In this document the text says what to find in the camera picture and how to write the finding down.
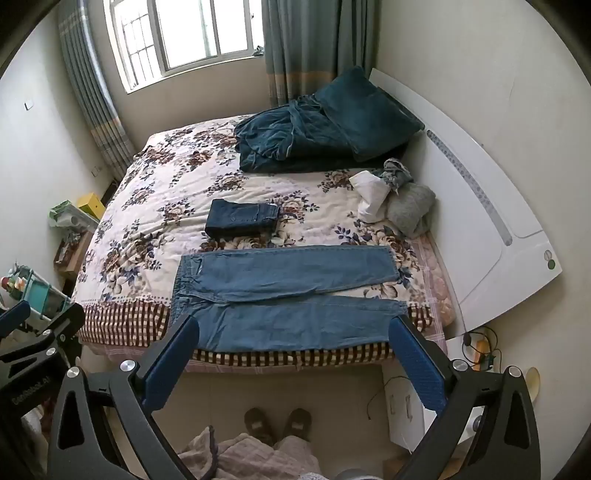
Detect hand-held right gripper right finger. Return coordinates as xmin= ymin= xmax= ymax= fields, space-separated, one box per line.
xmin=388 ymin=315 xmax=543 ymax=480

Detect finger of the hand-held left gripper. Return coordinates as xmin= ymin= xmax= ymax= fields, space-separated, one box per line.
xmin=0 ymin=300 xmax=31 ymax=341
xmin=0 ymin=302 xmax=86 ymax=365

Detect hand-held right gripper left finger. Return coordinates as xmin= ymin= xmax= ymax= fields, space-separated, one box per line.
xmin=46 ymin=315 xmax=200 ymax=480

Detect light blue jeans pants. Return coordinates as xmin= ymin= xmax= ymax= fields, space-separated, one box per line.
xmin=171 ymin=246 xmax=409 ymax=354

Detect teal rack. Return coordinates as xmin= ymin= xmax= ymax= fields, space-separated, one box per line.
xmin=0 ymin=263 xmax=72 ymax=324

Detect white bedside cabinet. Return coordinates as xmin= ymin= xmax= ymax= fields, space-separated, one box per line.
xmin=382 ymin=337 xmax=490 ymax=453

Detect wooden nightstand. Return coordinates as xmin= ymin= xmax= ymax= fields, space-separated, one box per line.
xmin=53 ymin=228 xmax=95 ymax=282

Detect brown slipper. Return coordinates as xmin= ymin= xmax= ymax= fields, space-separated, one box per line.
xmin=244 ymin=407 xmax=275 ymax=446
xmin=284 ymin=407 xmax=312 ymax=439

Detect green white packet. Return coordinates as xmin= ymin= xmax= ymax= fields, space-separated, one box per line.
xmin=48 ymin=200 xmax=100 ymax=232

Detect beige round object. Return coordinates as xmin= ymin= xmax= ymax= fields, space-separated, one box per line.
xmin=525 ymin=367 xmax=542 ymax=407

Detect person's pink clothing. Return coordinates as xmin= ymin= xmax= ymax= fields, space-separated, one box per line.
xmin=178 ymin=425 xmax=324 ymax=480

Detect yellow box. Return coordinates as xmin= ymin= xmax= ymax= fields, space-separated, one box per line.
xmin=76 ymin=192 xmax=105 ymax=220

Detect white headboard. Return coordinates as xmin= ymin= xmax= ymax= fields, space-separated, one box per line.
xmin=369 ymin=68 xmax=563 ymax=340

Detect floral blanket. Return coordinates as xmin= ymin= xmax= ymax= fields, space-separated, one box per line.
xmin=76 ymin=113 xmax=451 ymax=370

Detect grey sweater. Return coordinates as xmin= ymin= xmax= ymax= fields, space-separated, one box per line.
xmin=387 ymin=183 xmax=436 ymax=238

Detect dark blue folded jeans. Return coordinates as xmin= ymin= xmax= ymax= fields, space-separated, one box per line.
xmin=205 ymin=199 xmax=281 ymax=241

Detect white cloth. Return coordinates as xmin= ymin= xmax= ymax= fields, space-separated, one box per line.
xmin=349 ymin=171 xmax=392 ymax=223

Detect grey blue patterned cloth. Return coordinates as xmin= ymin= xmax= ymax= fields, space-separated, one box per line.
xmin=381 ymin=158 xmax=414 ymax=192

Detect grey blue curtain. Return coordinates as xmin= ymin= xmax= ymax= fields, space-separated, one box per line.
xmin=58 ymin=0 xmax=137 ymax=178
xmin=261 ymin=0 xmax=384 ymax=107

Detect pile of dark jeans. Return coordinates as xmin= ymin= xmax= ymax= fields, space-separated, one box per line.
xmin=234 ymin=95 xmax=411 ymax=174

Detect teal pillow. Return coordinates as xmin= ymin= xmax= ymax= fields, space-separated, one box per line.
xmin=314 ymin=66 xmax=426 ymax=162

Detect window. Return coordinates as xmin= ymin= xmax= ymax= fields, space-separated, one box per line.
xmin=102 ymin=0 xmax=265 ymax=93

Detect black cable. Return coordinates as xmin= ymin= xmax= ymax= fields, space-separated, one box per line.
xmin=367 ymin=376 xmax=393 ymax=421

